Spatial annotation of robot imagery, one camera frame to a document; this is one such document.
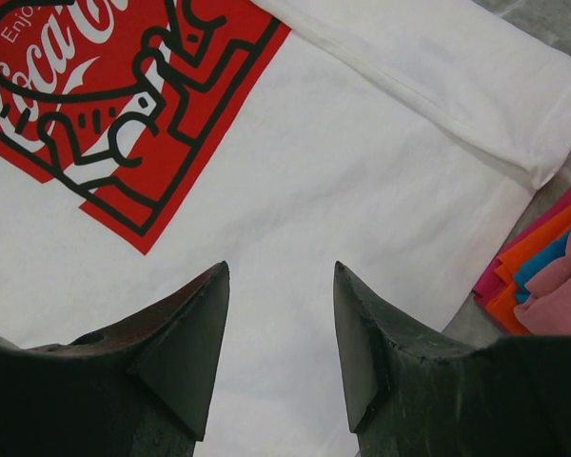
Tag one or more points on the blue folded t shirt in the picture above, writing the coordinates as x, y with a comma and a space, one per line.
537, 263

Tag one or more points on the white t shirt red print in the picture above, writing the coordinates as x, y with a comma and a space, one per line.
144, 142

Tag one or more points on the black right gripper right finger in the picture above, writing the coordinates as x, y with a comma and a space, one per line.
412, 391

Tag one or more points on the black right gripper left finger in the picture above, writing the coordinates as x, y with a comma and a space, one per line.
139, 387

